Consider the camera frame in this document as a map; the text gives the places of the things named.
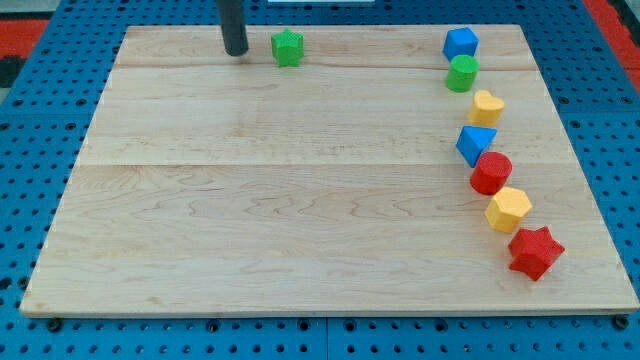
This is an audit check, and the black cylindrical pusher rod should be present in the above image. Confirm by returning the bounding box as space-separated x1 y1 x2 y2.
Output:
216 0 249 56

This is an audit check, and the green star block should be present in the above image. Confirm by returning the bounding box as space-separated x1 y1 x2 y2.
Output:
271 29 304 67

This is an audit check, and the blue triangle block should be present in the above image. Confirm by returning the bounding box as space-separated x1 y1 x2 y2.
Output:
456 125 498 168

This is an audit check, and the red star block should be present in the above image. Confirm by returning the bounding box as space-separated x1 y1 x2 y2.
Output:
508 226 565 281

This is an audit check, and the light wooden board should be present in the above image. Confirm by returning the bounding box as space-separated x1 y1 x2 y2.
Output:
20 25 639 319

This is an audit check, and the blue cube block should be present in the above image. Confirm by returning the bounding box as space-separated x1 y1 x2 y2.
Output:
442 27 479 62

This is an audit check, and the green cylinder block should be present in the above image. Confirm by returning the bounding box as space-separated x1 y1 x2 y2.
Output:
445 55 479 93

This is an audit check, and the yellow heart block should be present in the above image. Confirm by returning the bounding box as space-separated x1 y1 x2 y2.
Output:
467 90 505 127

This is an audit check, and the red cylinder block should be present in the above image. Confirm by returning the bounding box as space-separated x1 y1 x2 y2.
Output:
470 151 513 195

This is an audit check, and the yellow hexagon block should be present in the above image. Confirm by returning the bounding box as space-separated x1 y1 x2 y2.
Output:
484 186 533 233

